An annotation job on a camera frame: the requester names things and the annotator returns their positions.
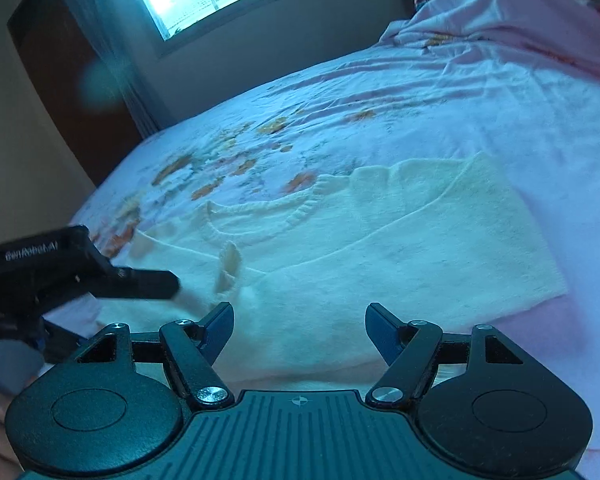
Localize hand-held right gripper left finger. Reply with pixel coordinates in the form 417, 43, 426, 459
76, 302, 237, 410

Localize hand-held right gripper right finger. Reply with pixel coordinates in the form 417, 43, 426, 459
364, 302, 527, 409

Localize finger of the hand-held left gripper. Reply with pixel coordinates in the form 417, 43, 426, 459
92, 267, 182, 302
40, 318, 98, 362

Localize white knitted sweater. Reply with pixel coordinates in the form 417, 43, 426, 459
96, 151, 569, 392

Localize brown wooden door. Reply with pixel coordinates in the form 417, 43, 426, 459
6, 0, 142, 188

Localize pink floral bed sheet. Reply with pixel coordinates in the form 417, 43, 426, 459
39, 35, 600, 467

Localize grey curtain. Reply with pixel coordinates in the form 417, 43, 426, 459
47, 0, 177, 138

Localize pink blanket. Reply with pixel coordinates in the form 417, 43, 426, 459
379, 0, 600, 92

